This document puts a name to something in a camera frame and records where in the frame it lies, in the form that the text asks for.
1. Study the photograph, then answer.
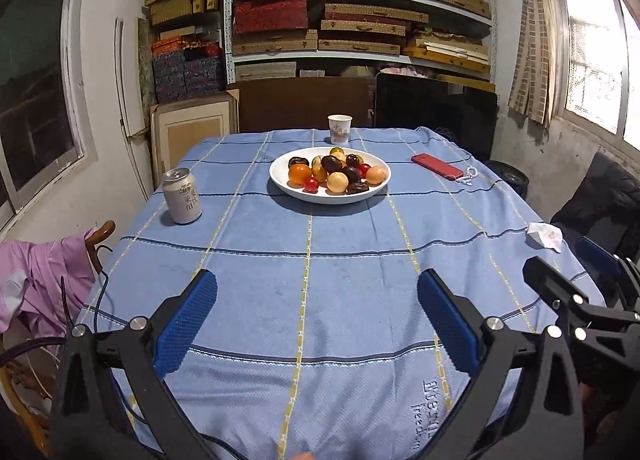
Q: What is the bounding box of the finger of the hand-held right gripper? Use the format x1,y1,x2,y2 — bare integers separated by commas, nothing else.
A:
575,237,640,311
522,256,640,341

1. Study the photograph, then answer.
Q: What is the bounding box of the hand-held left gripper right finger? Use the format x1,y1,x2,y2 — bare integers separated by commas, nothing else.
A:
417,269,586,460

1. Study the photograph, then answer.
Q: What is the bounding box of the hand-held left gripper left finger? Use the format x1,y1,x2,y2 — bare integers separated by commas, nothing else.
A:
50,269,221,460

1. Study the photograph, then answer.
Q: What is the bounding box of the white plate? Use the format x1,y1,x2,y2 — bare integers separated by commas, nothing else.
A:
269,146,391,203

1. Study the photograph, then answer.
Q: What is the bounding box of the crumpled white tissue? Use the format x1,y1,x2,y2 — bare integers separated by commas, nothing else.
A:
527,221,564,253

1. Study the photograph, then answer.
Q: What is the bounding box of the black jacket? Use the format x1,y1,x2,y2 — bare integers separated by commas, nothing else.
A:
550,150,640,261

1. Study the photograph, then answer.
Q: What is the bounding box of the black round stool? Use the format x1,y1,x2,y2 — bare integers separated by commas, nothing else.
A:
482,160,530,201

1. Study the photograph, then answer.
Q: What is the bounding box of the blue checked tablecloth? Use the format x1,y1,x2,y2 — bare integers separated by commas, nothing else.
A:
75,126,607,460

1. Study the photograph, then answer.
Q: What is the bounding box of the wooden chair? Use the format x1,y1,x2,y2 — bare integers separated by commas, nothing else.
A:
0,220,117,458

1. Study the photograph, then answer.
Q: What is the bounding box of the white drink can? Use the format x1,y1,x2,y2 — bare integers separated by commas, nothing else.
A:
162,168,203,225

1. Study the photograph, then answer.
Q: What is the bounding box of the pink cloth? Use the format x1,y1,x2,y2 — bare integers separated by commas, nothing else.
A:
0,232,101,336

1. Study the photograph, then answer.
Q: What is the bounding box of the red phone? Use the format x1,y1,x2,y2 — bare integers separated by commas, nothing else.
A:
411,152,465,181

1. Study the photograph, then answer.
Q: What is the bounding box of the bright window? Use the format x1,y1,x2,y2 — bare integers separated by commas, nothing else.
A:
547,0,640,151

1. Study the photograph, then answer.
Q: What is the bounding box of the black monitor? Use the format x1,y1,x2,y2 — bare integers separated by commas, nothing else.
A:
374,72,499,163

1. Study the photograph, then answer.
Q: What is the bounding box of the white paper cup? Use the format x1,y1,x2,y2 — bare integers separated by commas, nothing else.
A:
327,114,353,146

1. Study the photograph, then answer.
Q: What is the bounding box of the beige patterned curtain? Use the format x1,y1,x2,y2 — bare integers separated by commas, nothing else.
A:
507,0,553,126

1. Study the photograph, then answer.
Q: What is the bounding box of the brown wooden board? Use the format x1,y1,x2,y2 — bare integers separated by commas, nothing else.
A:
227,76,376,133

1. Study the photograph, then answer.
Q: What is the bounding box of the stack of blue patterned boxes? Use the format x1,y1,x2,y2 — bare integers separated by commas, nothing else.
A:
151,37,224,103

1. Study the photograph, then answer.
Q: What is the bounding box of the stack of yellow flat boxes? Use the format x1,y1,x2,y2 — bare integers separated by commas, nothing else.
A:
402,30,491,75

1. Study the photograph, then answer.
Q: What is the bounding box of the green patterned panel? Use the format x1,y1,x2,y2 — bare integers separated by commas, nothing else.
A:
137,17,158,106

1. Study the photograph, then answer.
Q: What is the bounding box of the dark window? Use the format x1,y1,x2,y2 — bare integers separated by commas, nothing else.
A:
0,0,98,231

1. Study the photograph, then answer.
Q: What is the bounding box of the white metal shelf rack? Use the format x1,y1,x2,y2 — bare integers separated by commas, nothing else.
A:
223,0,497,91

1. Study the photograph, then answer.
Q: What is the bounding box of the long tan woven box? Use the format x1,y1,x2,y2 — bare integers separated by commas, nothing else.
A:
232,30,319,57

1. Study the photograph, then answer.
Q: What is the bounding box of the red patterned box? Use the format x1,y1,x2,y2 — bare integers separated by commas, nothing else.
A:
233,0,328,35

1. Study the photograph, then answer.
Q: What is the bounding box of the black cable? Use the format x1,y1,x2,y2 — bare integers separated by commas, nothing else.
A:
0,244,115,366

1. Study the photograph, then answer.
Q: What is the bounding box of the wooden picture frame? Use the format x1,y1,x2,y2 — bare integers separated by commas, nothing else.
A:
150,89,240,176

